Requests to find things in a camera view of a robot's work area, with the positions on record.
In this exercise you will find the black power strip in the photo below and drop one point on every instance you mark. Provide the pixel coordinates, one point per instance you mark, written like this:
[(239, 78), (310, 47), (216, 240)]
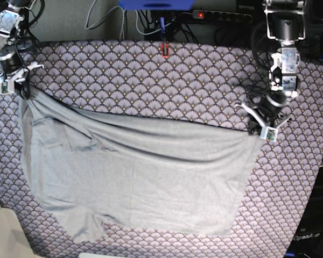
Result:
[(222, 16)]

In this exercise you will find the white camera bracket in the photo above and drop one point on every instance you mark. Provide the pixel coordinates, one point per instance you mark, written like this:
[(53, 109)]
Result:
[(18, 81), (266, 127)]

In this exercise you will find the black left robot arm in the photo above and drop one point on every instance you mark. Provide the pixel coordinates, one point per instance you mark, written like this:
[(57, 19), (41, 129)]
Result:
[(285, 23)]

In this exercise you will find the white foam board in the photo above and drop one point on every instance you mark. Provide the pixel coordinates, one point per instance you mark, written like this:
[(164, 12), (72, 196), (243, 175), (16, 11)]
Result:
[(13, 242)]

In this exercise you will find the blue clamp handle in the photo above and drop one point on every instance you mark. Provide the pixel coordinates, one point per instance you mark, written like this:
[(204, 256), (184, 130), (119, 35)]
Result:
[(162, 26)]

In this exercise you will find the red table clamp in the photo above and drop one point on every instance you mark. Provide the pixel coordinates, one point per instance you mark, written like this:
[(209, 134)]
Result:
[(165, 50)]

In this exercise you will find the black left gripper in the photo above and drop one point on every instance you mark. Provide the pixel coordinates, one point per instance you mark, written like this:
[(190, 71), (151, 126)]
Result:
[(270, 104)]

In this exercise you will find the black OpenArm box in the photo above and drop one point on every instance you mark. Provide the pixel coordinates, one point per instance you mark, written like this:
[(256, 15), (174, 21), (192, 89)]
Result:
[(308, 239)]

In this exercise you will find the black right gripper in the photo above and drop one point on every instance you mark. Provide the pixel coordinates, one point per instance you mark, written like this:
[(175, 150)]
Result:
[(11, 63)]

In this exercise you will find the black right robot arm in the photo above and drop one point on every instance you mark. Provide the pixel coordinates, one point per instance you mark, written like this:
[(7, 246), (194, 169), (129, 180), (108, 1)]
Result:
[(15, 29)]

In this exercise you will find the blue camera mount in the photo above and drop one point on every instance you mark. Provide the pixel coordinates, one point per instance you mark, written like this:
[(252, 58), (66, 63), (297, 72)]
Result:
[(157, 4)]

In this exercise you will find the light grey T-shirt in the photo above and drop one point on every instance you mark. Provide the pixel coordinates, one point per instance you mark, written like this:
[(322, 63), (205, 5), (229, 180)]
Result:
[(90, 168)]

